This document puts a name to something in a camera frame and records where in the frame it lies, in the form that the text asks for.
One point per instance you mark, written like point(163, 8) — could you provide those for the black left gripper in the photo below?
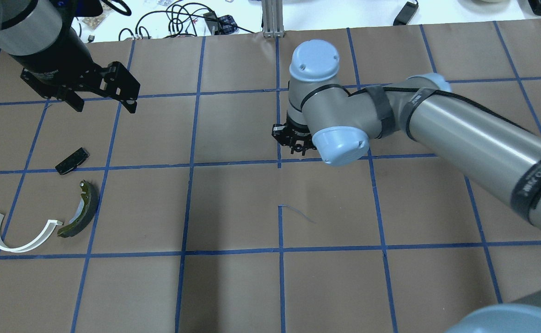
point(51, 58)

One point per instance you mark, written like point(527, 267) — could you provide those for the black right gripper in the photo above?
point(294, 131)

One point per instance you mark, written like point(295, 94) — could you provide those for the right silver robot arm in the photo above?
point(498, 154)

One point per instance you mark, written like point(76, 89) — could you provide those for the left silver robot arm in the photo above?
point(38, 35)

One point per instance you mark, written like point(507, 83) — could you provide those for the black brake pad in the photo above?
point(72, 162)

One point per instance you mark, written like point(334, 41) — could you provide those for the olive brake shoe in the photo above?
point(89, 200)

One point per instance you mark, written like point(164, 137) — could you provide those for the black power adapter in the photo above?
point(406, 13)

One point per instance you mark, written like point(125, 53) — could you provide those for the aluminium frame post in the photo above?
point(272, 18)

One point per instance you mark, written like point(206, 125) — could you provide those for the white curved plastic bracket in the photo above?
point(30, 243)

